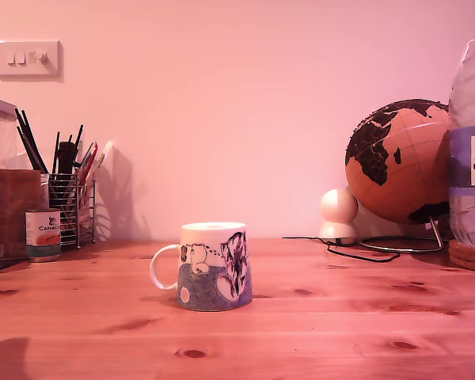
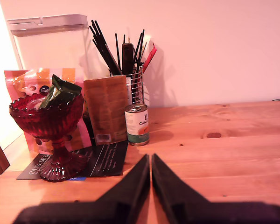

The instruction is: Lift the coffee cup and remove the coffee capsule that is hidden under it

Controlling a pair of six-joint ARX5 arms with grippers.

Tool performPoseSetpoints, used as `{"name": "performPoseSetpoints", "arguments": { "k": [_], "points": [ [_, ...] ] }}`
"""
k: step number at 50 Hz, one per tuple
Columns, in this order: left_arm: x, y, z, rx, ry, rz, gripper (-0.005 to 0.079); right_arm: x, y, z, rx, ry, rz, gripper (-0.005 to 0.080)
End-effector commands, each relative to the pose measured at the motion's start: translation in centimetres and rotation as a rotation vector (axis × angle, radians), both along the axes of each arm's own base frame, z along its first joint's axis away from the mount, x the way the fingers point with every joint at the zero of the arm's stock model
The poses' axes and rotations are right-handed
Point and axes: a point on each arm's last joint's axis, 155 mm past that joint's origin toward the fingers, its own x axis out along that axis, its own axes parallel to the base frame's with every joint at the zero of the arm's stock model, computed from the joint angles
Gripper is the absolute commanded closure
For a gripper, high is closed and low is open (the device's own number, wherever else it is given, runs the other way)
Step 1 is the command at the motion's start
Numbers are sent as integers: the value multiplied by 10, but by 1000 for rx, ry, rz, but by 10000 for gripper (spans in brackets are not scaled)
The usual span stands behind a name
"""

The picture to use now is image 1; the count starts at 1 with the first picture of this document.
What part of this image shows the white mug with cartoon print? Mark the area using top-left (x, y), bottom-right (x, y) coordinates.
top-left (149, 221), bottom-right (253, 313)

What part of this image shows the white round lamp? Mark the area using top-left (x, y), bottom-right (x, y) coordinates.
top-left (319, 188), bottom-right (359, 245)

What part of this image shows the pale flat brush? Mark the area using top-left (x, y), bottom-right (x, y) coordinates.
top-left (96, 139), bottom-right (116, 171)

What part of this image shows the red pencil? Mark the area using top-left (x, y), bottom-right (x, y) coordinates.
top-left (78, 141), bottom-right (100, 185)

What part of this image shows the black thin brush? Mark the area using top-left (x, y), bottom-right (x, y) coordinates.
top-left (73, 123), bottom-right (85, 166)

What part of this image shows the cork globe with black continents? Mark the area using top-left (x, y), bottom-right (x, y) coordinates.
top-left (344, 98), bottom-right (454, 226)

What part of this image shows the black thick marker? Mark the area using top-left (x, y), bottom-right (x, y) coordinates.
top-left (58, 140), bottom-right (78, 175)

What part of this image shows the black thin pen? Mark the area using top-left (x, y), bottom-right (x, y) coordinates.
top-left (51, 131), bottom-right (61, 175)

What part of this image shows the grey slim container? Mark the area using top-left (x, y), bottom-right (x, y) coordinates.
top-left (40, 173), bottom-right (51, 210)

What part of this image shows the white labelled tin can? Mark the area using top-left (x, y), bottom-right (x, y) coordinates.
top-left (25, 208), bottom-right (63, 263)

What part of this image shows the black thin stick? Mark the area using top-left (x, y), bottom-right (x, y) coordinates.
top-left (16, 125), bottom-right (39, 171)
top-left (14, 108), bottom-right (44, 174)
top-left (21, 108), bottom-right (49, 174)

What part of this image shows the brown wooden box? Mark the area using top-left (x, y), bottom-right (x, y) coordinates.
top-left (0, 168), bottom-right (43, 260)

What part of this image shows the large clear water bottle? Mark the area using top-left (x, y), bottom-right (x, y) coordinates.
top-left (447, 29), bottom-right (475, 249)

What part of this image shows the glass jar with lid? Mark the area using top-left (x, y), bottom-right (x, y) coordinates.
top-left (0, 97), bottom-right (21, 171)

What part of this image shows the thin black table cable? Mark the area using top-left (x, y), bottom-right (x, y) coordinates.
top-left (281, 235), bottom-right (401, 264)

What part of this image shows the metal wire utensil holder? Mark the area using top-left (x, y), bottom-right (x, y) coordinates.
top-left (47, 172), bottom-right (97, 249)

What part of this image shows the metal globe ring stand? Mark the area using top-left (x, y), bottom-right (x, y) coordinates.
top-left (358, 215), bottom-right (445, 253)

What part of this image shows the white wall light switch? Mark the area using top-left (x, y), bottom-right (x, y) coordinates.
top-left (0, 39), bottom-right (63, 82)

